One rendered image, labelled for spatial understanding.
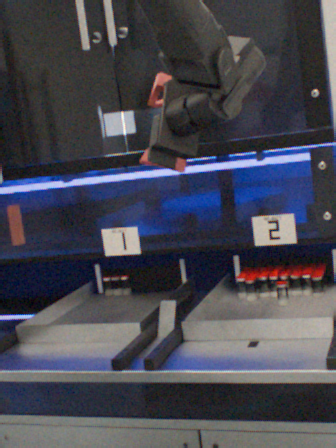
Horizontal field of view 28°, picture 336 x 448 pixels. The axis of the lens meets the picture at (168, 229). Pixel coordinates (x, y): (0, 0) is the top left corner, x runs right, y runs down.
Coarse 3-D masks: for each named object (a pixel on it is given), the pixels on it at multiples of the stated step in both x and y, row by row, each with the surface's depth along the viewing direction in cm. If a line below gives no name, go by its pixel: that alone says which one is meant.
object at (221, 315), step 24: (216, 288) 138; (192, 312) 122; (216, 312) 132; (240, 312) 130; (264, 312) 127; (288, 312) 125; (312, 312) 123; (192, 336) 117; (216, 336) 116; (240, 336) 114; (264, 336) 113; (288, 336) 111; (312, 336) 110
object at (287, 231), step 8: (264, 216) 135; (272, 216) 135; (280, 216) 134; (288, 216) 134; (256, 224) 136; (264, 224) 136; (272, 224) 135; (280, 224) 135; (288, 224) 134; (256, 232) 137; (264, 232) 136; (272, 232) 136; (280, 232) 135; (288, 232) 134; (256, 240) 137; (264, 240) 136; (272, 240) 136; (280, 240) 135; (288, 240) 135; (296, 240) 134
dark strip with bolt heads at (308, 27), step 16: (304, 0) 126; (304, 16) 126; (304, 32) 127; (320, 32) 126; (304, 48) 127; (320, 48) 126; (304, 64) 128; (320, 64) 127; (304, 80) 128; (320, 80) 127; (304, 96) 129; (320, 96) 128; (320, 112) 129
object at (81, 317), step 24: (192, 288) 150; (48, 312) 140; (72, 312) 147; (96, 312) 144; (120, 312) 141; (144, 312) 139; (24, 336) 129; (48, 336) 127; (72, 336) 125; (96, 336) 124; (120, 336) 122
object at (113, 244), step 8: (104, 232) 148; (112, 232) 147; (120, 232) 147; (128, 232) 146; (136, 232) 145; (104, 240) 148; (112, 240) 148; (120, 240) 147; (128, 240) 146; (136, 240) 146; (104, 248) 149; (112, 248) 148; (120, 248) 147; (128, 248) 147; (136, 248) 146
